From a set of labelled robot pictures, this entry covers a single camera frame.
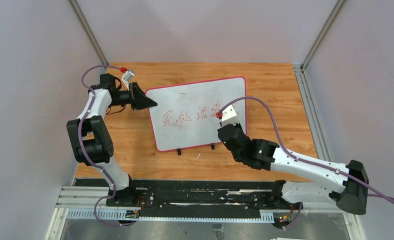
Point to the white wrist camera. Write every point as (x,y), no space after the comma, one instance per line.
(126,78)
(229,116)

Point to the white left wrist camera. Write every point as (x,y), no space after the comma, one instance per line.
(126,78)

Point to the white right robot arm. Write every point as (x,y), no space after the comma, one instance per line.
(334,183)

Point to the aluminium frame rail right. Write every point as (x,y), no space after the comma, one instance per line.
(312,114)

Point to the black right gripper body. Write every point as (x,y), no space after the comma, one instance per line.
(226,133)

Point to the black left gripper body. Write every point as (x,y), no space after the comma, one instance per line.
(134,96)

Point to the aluminium frame post right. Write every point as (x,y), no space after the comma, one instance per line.
(339,4)

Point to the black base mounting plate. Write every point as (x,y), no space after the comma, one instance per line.
(178,199)

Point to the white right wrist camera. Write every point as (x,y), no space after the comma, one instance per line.
(229,116)

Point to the pink-framed whiteboard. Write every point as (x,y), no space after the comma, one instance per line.
(185,113)

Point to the aluminium frame post left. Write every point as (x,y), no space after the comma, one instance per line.
(74,4)

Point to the aluminium frame post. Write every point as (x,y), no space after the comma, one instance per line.
(339,4)
(74,4)

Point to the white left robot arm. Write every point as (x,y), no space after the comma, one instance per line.
(90,140)

